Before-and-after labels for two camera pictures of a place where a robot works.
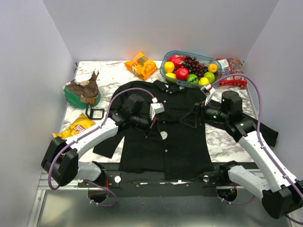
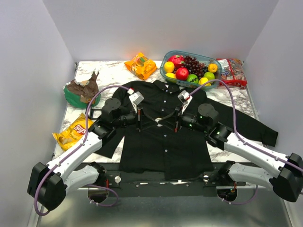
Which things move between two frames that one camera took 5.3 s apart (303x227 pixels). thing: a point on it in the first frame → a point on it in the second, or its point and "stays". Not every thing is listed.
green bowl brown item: x=84 y=94 stays
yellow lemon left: x=169 y=66 stays
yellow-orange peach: x=212 y=67 stays
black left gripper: x=154 y=121 → x=138 y=117
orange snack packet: x=141 y=66 stays
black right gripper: x=191 y=118 → x=178 y=112
